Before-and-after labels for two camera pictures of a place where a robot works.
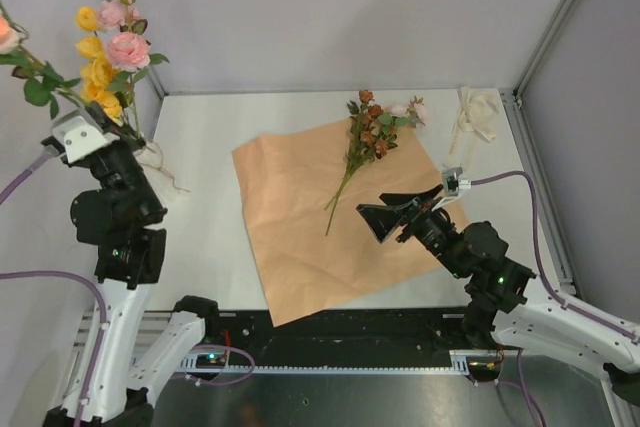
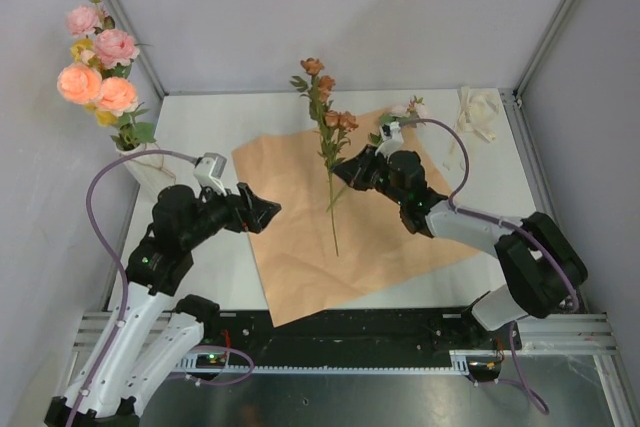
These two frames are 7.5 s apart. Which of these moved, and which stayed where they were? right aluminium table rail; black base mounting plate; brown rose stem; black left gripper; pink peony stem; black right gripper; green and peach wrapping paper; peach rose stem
Moved: black right gripper; black left gripper; brown rose stem; pink peony stem; peach rose stem
Stayed: right aluminium table rail; green and peach wrapping paper; black base mounting plate
